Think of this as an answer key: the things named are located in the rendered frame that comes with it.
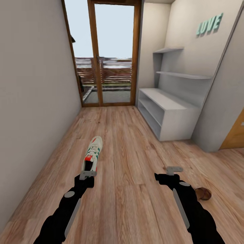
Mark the gym shoe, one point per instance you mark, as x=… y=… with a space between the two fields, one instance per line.
x=94 y=149

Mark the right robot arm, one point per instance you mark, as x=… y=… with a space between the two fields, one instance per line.
x=198 y=221

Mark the door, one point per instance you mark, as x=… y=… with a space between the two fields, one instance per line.
x=104 y=41
x=235 y=138

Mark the sandal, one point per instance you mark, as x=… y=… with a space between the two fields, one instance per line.
x=203 y=193

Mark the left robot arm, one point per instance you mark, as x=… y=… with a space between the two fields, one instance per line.
x=56 y=227

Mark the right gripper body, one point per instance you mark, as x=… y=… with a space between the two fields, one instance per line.
x=165 y=179

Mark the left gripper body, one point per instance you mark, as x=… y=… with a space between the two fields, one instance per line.
x=87 y=183

